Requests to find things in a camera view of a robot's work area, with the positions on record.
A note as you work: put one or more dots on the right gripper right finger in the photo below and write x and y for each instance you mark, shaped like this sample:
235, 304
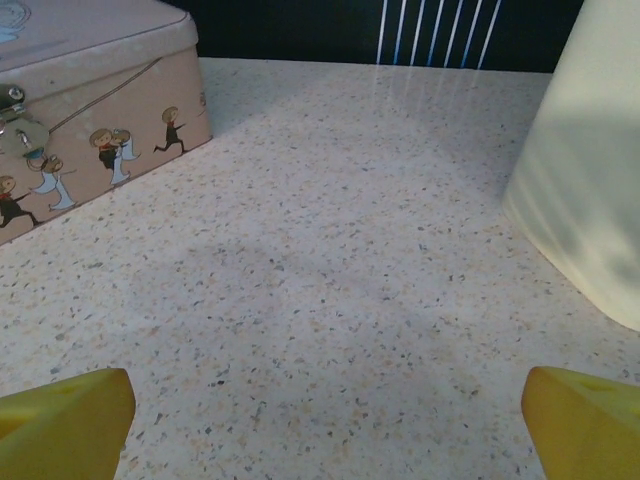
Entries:
590, 435

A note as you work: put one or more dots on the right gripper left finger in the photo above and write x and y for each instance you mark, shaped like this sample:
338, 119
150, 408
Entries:
60, 430

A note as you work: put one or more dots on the pink wedding cartoon tin box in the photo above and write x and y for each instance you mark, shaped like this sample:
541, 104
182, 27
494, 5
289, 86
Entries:
125, 75

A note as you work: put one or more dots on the cream knife block orange top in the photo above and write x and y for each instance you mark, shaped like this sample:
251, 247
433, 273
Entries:
575, 150

